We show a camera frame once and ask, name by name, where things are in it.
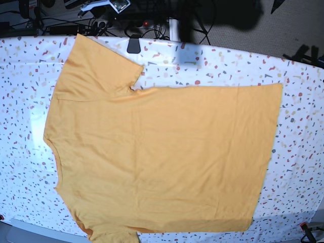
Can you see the orange T-shirt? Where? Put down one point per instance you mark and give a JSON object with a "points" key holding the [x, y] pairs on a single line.
{"points": [[162, 159]]}

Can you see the white vertical post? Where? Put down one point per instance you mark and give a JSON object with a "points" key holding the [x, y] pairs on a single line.
{"points": [[174, 30]]}

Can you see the terrazzo patterned tablecloth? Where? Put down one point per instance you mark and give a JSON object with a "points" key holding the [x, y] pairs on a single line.
{"points": [[293, 186]]}

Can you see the black table clamp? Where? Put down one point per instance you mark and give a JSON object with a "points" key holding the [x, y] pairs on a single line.
{"points": [[134, 44]]}

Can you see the black power strip red switch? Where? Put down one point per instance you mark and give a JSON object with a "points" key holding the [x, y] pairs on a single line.
{"points": [[121, 24]]}

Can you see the red clamp bottom right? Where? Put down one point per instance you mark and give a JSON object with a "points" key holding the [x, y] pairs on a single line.
{"points": [[308, 236]]}

